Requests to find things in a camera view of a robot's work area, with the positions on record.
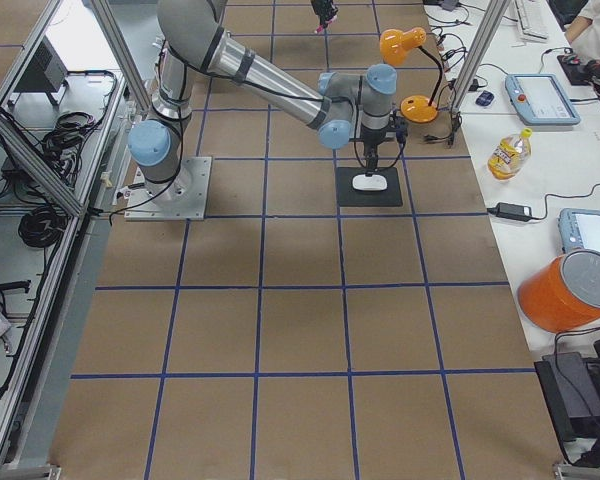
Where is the aluminium frame post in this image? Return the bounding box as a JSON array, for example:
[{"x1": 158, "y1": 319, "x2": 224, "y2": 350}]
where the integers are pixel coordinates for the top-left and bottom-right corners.
[{"x1": 449, "y1": 0, "x2": 510, "y2": 115}]

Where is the black power adapter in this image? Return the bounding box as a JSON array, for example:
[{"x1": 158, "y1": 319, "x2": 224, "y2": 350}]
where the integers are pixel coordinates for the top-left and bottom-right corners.
[{"x1": 493, "y1": 202, "x2": 534, "y2": 222}]

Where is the dark blue pouch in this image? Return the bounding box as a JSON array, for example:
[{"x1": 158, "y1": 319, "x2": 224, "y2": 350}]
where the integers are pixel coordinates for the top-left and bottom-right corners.
[{"x1": 475, "y1": 91, "x2": 495, "y2": 107}]

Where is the blue teach pendant tablet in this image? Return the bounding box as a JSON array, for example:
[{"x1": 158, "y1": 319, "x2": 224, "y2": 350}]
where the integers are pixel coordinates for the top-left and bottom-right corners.
[{"x1": 504, "y1": 74, "x2": 581, "y2": 126}]

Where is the yellow drink bottle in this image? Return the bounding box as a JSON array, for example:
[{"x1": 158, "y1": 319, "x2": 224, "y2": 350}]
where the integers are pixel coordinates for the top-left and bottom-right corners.
[{"x1": 487, "y1": 128, "x2": 533, "y2": 180}]

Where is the orange desk lamp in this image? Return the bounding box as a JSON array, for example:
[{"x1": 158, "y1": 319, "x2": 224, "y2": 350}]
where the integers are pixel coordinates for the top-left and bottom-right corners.
[{"x1": 379, "y1": 27, "x2": 444, "y2": 124}]

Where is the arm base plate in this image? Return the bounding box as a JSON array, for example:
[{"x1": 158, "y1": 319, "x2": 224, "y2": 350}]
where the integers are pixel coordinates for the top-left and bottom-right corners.
[{"x1": 123, "y1": 156, "x2": 213, "y2": 221}]

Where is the white computer mouse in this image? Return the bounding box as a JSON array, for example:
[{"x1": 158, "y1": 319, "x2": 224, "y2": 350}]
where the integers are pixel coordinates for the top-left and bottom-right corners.
[{"x1": 352, "y1": 174, "x2": 388, "y2": 192}]

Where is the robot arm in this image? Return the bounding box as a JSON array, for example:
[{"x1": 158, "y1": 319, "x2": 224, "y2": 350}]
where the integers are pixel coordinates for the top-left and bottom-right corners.
[{"x1": 128, "y1": 1, "x2": 397, "y2": 199}]

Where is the black mousepad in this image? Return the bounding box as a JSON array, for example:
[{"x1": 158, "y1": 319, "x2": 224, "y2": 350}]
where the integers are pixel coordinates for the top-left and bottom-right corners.
[{"x1": 336, "y1": 167, "x2": 403, "y2": 207}]

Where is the black lamp power cable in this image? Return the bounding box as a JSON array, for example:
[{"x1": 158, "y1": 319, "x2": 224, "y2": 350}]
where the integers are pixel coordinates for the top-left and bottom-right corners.
[{"x1": 422, "y1": 117, "x2": 464, "y2": 149}]

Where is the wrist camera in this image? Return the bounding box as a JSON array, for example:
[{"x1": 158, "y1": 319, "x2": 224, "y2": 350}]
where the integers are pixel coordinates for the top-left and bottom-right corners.
[{"x1": 387, "y1": 110, "x2": 408, "y2": 147}]

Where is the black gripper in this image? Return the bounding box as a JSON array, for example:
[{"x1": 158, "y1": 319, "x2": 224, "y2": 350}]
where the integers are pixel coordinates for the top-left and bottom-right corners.
[{"x1": 313, "y1": 0, "x2": 386, "y2": 175}]

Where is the orange bucket with lid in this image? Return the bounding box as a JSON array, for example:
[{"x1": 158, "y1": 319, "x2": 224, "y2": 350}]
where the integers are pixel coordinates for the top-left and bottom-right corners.
[{"x1": 517, "y1": 249, "x2": 600, "y2": 333}]

